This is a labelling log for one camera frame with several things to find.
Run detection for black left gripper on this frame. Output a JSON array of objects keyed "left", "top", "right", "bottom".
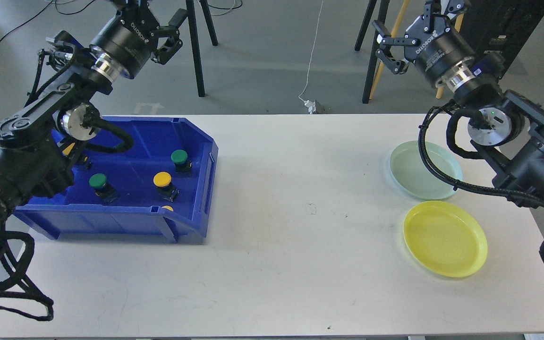
[{"left": 89, "top": 8, "right": 188, "bottom": 79}]

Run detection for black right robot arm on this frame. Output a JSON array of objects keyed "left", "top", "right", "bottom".
[{"left": 372, "top": 8, "right": 544, "bottom": 263}]

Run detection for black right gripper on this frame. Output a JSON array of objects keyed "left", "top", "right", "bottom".
[{"left": 372, "top": 15, "right": 475, "bottom": 87}]

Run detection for yellow push button behind arm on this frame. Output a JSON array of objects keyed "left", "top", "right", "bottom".
[{"left": 62, "top": 143, "right": 93, "bottom": 171}]

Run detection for black equipment cabinet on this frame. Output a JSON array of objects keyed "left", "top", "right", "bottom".
[{"left": 459, "top": 0, "right": 544, "bottom": 75}]

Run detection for white cable with plug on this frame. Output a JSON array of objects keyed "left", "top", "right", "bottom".
[{"left": 298, "top": 0, "right": 325, "bottom": 114}]

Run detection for green push button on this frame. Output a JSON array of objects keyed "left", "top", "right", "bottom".
[
  {"left": 88, "top": 173, "right": 119, "bottom": 203},
  {"left": 170, "top": 149, "right": 192, "bottom": 177}
]

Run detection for black tripod left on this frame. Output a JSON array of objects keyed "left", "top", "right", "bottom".
[{"left": 185, "top": 0, "right": 219, "bottom": 98}]

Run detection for blue plastic storage bin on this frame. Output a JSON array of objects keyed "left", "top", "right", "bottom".
[{"left": 14, "top": 116, "right": 218, "bottom": 243}]

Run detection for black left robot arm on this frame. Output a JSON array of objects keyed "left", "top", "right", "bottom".
[{"left": 0, "top": 0, "right": 189, "bottom": 321}]

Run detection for yellow plate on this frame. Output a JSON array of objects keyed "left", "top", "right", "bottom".
[{"left": 402, "top": 201, "right": 488, "bottom": 278}]

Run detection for yellow push button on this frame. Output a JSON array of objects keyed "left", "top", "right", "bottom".
[{"left": 153, "top": 171, "right": 179, "bottom": 203}]

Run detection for black floor cables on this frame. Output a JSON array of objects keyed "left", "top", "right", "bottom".
[{"left": 0, "top": 0, "right": 243, "bottom": 76}]

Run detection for light green plate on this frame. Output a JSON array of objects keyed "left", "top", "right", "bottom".
[{"left": 389, "top": 140, "right": 463, "bottom": 201}]

